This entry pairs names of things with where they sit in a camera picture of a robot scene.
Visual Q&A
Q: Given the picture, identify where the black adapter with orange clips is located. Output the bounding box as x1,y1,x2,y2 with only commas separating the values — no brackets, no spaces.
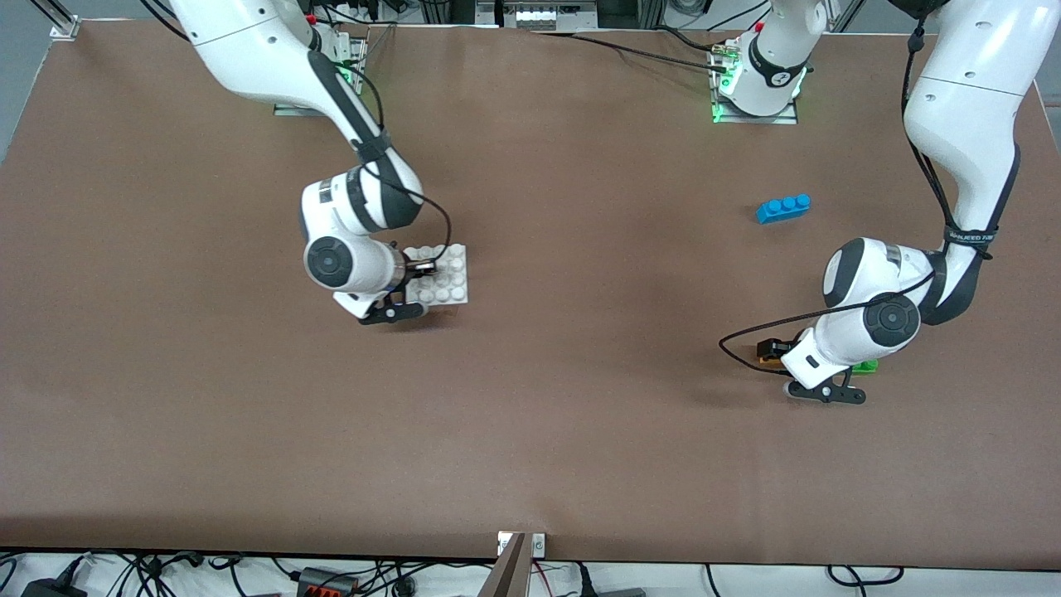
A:
297,566,359,597

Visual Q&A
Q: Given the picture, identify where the black power adapter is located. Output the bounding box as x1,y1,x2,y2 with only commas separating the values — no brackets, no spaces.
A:
21,578,88,597

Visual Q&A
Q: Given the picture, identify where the silver table edge bracket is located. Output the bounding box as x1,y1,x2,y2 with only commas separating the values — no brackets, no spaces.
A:
497,531,547,558

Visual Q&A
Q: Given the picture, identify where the black cable on table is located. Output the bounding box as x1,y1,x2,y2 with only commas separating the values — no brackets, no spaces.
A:
530,27,735,75

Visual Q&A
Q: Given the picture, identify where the brown wooden post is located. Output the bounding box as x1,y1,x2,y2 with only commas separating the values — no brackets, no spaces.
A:
479,533,531,597

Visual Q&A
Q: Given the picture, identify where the black looped floor cable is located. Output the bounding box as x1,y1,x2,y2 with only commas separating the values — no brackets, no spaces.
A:
826,565,905,587

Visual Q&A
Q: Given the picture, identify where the white power strip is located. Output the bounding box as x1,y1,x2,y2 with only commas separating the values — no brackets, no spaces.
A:
501,3,578,31

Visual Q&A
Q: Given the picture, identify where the blue three-stud block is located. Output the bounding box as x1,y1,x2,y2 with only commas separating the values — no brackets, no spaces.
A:
755,194,812,226

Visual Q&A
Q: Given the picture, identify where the white studded base plate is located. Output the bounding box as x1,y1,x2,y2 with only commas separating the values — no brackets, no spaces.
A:
404,244,471,308

